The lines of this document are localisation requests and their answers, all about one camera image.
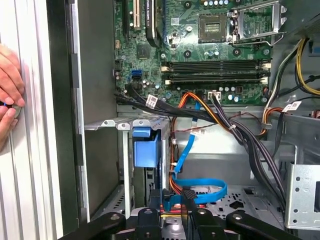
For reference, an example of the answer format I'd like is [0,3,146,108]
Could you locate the hard disk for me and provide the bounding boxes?
[131,126,164,211]

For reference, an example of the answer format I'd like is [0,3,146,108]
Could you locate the black open PC case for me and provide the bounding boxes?
[46,0,320,240]

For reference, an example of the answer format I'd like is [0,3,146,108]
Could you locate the black graphics card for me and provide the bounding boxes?
[143,0,163,48]

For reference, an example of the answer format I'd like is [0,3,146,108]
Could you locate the black flat data cable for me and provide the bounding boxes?
[113,82,220,124]

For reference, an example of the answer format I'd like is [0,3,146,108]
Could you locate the bare person hand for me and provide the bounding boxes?
[0,43,26,152]

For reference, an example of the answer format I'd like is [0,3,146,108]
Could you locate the black chipset chip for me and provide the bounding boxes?
[136,44,150,59]

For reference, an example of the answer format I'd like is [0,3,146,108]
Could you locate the green motherboard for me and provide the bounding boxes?
[113,0,273,106]

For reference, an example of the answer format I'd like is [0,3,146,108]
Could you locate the grey optical drive cage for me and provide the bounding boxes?
[284,162,320,231]

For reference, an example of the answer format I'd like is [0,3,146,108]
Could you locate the CPU socket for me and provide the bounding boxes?
[198,12,228,44]

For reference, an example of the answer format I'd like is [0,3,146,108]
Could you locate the white expansion slot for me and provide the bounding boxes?
[133,0,141,28]

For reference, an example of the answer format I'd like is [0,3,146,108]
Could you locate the metal socket cover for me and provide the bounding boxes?
[234,0,288,42]

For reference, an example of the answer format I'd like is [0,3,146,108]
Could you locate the round black tool blue ring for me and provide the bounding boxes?
[0,101,24,120]

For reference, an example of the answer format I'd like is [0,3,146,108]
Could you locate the black wire bundle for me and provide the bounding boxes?
[207,91,287,213]

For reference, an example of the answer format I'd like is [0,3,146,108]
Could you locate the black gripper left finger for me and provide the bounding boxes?
[57,189,162,240]

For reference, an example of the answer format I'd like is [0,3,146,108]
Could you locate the orange red power wire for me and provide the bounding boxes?
[159,91,221,220]

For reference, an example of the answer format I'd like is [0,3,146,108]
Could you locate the grey disk bay cage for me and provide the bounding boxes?
[84,117,173,218]

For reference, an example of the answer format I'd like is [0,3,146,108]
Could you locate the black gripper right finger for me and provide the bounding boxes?
[183,189,301,240]

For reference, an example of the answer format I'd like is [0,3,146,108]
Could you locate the blue data wire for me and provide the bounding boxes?
[163,98,229,213]

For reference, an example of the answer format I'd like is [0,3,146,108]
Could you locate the yellow black power cable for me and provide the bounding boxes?
[294,37,320,97]

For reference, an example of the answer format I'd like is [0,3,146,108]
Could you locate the black expansion slot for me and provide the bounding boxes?
[122,0,130,41]

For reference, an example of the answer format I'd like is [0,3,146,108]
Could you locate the locking lever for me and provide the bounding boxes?
[231,31,288,48]

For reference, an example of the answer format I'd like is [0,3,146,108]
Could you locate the black RAM slot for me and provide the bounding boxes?
[161,66,272,73]
[161,60,272,67]
[162,74,271,80]

